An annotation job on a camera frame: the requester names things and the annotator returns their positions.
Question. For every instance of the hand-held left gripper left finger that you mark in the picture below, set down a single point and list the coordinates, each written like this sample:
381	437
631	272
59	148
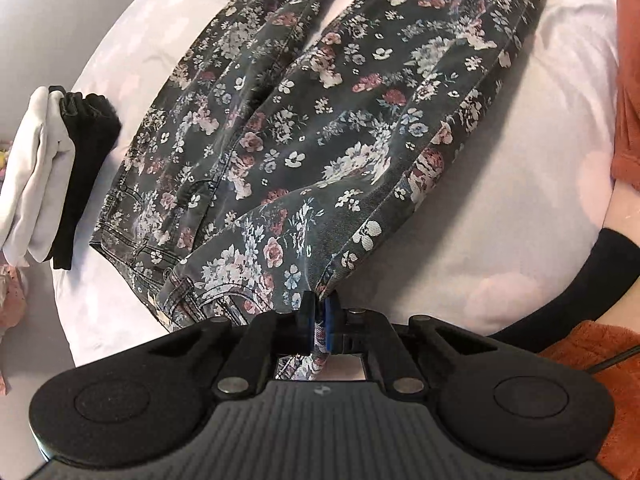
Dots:
306	322

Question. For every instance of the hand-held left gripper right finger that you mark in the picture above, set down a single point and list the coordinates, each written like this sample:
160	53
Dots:
328	325

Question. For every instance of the dark floral pants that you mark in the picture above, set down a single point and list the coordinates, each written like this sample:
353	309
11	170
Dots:
300	135

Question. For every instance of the person's right forearm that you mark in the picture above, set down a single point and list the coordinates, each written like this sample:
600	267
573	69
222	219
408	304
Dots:
565	290

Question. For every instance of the pink polka dot bed sheet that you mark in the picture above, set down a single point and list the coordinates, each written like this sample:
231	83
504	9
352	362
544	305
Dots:
500	235

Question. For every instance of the black folded cloth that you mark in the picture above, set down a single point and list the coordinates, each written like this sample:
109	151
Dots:
85	160

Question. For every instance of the bundled polka dot duvet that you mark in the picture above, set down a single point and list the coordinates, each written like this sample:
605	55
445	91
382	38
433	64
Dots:
10	300

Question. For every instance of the white folded cloth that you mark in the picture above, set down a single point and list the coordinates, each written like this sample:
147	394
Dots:
35	170

